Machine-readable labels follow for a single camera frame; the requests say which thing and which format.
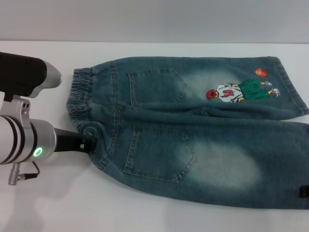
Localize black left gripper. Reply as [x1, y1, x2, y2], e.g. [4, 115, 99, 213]
[54, 128, 98, 156]

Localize blue denim shorts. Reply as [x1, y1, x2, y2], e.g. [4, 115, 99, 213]
[64, 56, 309, 210]

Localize left arm cable connector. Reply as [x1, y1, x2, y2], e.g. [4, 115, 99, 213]
[8, 160, 40, 186]

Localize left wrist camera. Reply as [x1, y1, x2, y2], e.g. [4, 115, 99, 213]
[0, 51, 62, 102]

